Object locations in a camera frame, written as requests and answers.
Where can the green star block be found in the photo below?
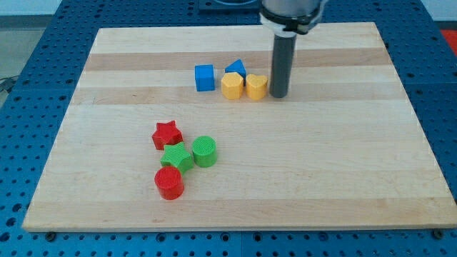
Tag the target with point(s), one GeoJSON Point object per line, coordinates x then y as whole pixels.
{"type": "Point", "coordinates": [178, 157]}

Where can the yellow heart block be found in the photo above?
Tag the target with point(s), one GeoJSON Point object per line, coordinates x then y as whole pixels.
{"type": "Point", "coordinates": [256, 86]}

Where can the green cylinder block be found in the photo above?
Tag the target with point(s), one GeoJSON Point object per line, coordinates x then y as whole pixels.
{"type": "Point", "coordinates": [204, 151]}

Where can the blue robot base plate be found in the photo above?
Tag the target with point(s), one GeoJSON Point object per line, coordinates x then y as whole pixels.
{"type": "Point", "coordinates": [218, 6]}

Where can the blue triangle block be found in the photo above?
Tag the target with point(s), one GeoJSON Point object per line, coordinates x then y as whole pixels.
{"type": "Point", "coordinates": [237, 67]}

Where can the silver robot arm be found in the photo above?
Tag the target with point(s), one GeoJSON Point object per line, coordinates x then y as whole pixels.
{"type": "Point", "coordinates": [287, 19]}

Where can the red cylinder block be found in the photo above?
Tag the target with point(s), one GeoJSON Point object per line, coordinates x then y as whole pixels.
{"type": "Point", "coordinates": [169, 182]}

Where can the red star block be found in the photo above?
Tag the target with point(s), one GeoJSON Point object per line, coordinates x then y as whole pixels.
{"type": "Point", "coordinates": [166, 134]}

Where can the wooden board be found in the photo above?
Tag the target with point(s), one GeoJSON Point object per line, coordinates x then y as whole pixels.
{"type": "Point", "coordinates": [344, 149]}

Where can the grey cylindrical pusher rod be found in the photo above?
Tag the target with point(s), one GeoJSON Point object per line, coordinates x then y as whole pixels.
{"type": "Point", "coordinates": [281, 65]}

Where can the yellow hexagon block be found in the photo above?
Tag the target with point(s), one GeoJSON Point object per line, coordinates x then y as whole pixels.
{"type": "Point", "coordinates": [232, 85]}

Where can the blue cube block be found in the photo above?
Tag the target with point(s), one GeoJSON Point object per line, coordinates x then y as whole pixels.
{"type": "Point", "coordinates": [204, 77]}

